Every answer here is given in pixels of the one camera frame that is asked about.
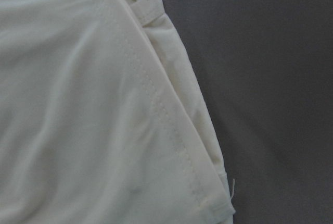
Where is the beige long sleeve shirt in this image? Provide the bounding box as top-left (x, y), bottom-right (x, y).
top-left (1, 0), bottom-right (235, 224)

